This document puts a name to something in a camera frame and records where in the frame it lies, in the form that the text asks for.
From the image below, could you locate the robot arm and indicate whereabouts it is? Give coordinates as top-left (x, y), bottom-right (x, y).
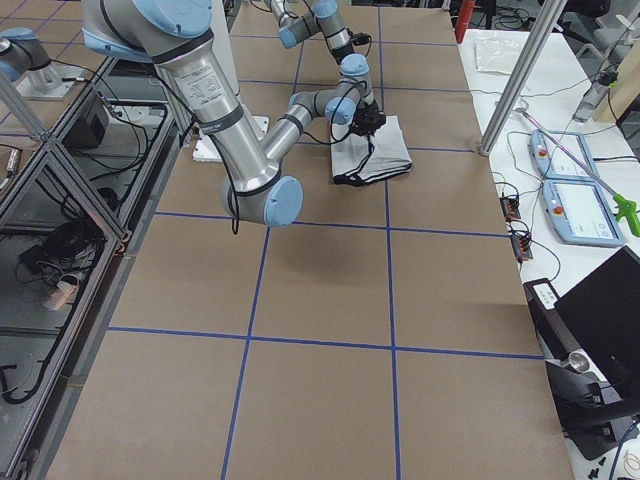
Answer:
top-left (264, 0), bottom-right (372, 64)
top-left (82, 1), bottom-right (386, 227)

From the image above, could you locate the clear plastic bag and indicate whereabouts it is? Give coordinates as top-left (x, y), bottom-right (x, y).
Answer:
top-left (475, 38), bottom-right (524, 75)

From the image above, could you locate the blue teach pendant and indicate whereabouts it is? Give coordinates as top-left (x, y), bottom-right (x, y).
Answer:
top-left (542, 179), bottom-right (626, 248)
top-left (529, 129), bottom-right (597, 181)

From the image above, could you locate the grey cartoon print t-shirt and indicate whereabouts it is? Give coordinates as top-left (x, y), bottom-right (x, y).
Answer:
top-left (331, 115), bottom-right (413, 187)

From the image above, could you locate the black laptop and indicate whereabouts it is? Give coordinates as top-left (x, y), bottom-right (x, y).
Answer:
top-left (555, 247), bottom-right (639, 398)

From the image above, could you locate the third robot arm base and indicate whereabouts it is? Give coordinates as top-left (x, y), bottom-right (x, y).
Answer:
top-left (1, 27), bottom-right (72, 100)

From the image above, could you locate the black monitor stand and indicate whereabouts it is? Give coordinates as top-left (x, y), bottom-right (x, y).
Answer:
top-left (523, 278), bottom-right (639, 460)

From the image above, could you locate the metal reacher grabber tool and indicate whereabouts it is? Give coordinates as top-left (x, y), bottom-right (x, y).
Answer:
top-left (515, 107), bottom-right (640, 237)

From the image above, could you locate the near blue teach pendant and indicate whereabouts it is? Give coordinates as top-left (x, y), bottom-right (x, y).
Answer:
top-left (542, 179), bottom-right (626, 248)

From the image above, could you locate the red cylinder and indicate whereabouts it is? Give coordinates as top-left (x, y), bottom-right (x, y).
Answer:
top-left (454, 0), bottom-right (476, 44)

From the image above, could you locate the aluminium frame post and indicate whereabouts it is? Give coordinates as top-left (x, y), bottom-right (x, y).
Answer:
top-left (477, 0), bottom-right (567, 157)

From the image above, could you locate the far blue teach pendant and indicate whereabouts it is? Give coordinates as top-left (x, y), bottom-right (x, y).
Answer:
top-left (529, 129), bottom-right (597, 181)

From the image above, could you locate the clear water bottle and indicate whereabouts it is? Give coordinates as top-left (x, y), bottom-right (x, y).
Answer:
top-left (572, 70), bottom-right (619, 123)

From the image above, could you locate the orange black usb hub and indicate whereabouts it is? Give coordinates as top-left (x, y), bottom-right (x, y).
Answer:
top-left (499, 194), bottom-right (521, 221)
top-left (509, 230), bottom-right (533, 264)

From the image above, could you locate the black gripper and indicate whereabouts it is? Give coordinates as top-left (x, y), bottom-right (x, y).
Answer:
top-left (329, 30), bottom-right (372, 63)
top-left (348, 102), bottom-right (386, 136)

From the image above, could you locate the far orange black usb hub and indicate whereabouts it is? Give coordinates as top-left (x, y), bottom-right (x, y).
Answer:
top-left (499, 194), bottom-right (521, 221)

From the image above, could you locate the near orange black usb hub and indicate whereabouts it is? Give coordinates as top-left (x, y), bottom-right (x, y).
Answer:
top-left (509, 230), bottom-right (533, 264)

